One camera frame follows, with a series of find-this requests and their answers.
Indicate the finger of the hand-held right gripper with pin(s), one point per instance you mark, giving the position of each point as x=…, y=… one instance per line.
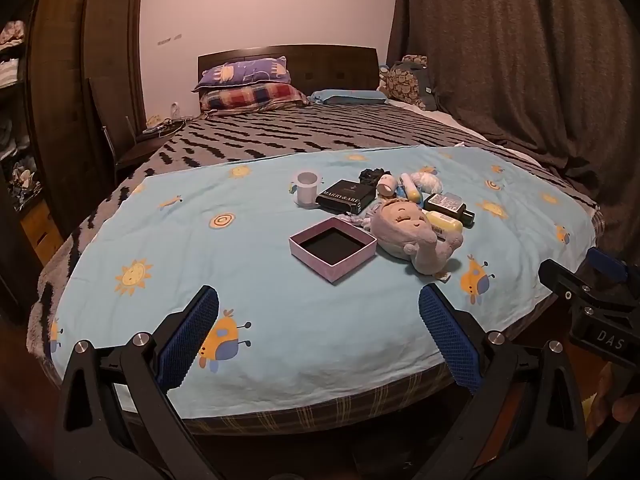
x=565, y=280
x=607, y=264

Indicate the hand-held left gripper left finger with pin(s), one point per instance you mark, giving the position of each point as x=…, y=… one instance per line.
x=192, y=340

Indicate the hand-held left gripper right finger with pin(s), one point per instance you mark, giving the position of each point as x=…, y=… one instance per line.
x=450, y=340

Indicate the white tube with yellow cap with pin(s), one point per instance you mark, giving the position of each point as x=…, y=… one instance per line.
x=411, y=190

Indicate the person's right hand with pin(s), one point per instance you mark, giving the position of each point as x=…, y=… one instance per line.
x=625, y=407

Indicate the light blue printed sheet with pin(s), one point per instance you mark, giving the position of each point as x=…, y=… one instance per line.
x=280, y=320

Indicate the grey plush toy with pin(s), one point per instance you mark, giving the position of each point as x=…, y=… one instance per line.
x=405, y=232

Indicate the small yellow bottle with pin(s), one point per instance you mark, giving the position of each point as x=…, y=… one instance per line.
x=447, y=222

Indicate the black labelled bottle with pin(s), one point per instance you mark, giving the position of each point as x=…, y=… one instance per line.
x=447, y=205

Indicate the plaid bed sheet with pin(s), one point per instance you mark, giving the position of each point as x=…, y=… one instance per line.
x=310, y=417

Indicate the pink square box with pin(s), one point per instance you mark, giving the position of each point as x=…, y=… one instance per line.
x=320, y=262

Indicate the white yarn ball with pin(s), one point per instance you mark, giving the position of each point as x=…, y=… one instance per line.
x=430, y=181

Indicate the white tape roll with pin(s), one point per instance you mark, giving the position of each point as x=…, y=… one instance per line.
x=386, y=186

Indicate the black flat box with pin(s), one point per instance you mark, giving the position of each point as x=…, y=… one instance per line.
x=345, y=195

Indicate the black scrunchie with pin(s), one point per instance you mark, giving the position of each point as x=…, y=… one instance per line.
x=371, y=175

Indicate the translucent plastic cup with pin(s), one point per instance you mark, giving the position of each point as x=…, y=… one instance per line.
x=306, y=190

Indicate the dark chair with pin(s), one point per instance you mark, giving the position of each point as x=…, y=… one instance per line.
x=132, y=152

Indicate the grey black striped blanket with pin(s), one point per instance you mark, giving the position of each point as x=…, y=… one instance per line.
x=310, y=130

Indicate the red blue plaid pillow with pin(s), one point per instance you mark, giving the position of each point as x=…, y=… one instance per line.
x=250, y=97

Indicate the brown patterned cushion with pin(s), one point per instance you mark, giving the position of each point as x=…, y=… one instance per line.
x=402, y=85

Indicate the light blue pillow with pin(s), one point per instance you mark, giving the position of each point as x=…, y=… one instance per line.
x=347, y=96

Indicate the purple cartoon pillow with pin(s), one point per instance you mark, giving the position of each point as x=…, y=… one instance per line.
x=240, y=74

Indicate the dark wooden wardrobe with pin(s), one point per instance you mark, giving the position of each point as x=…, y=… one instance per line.
x=85, y=85

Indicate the open shelf with clothes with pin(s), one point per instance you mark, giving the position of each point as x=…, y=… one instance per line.
x=15, y=125

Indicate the dark wooden headboard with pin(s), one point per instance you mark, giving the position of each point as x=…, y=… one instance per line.
x=330, y=67

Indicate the white wall plug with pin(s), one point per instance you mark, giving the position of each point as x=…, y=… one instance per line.
x=174, y=108

